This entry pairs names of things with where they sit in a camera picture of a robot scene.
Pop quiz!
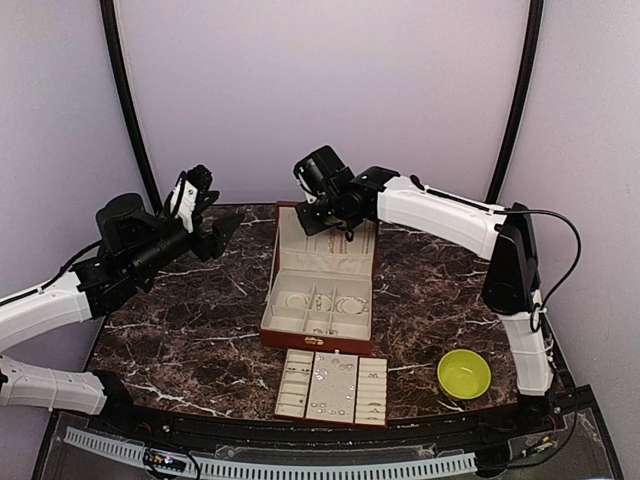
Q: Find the red jewelry box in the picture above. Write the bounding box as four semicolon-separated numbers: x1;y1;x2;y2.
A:
260;202;378;355

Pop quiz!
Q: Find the red jewelry tray insert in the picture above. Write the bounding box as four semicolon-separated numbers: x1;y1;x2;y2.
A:
274;349;388;428

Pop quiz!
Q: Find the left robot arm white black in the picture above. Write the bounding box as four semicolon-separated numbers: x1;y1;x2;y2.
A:
1;188;244;436

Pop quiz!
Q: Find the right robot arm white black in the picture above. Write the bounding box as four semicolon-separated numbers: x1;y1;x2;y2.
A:
293;145;566;434

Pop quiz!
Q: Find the thin silver bangle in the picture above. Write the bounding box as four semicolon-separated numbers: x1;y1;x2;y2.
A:
285;292;309;309

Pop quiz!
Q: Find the silver pearl open bangle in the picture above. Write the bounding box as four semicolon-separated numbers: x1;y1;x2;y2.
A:
335;296;370;316

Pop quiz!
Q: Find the lime green bowl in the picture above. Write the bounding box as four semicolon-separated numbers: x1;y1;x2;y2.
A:
437;349;492;400

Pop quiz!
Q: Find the white slotted cable duct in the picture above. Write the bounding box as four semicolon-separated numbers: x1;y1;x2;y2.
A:
63;427;478;479

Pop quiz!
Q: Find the left black frame post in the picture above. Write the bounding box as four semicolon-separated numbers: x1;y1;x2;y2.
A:
99;0;162;213

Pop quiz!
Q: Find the black frame post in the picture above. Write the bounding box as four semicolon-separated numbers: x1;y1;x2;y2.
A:
99;0;162;213
485;0;544;204

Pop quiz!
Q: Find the right black frame post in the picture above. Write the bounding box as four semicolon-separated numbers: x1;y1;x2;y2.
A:
485;0;544;204

